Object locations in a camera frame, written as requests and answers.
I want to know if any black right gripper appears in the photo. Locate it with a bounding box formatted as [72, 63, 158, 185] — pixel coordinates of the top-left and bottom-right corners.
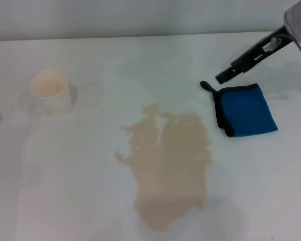
[215, 25, 291, 85]

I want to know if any blue rag with black edging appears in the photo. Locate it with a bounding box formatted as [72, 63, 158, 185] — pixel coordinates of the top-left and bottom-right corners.
[200, 80, 279, 138]

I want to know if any cream paper cup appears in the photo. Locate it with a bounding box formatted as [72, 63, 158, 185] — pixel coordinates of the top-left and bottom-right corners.
[30, 67, 73, 117]

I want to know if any brown water stain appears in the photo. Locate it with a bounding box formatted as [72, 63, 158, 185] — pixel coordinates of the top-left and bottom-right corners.
[114, 102, 213, 231]

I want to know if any thin cable with clear plug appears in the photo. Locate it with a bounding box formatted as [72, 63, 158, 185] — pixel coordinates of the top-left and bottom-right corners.
[264, 36, 301, 56]

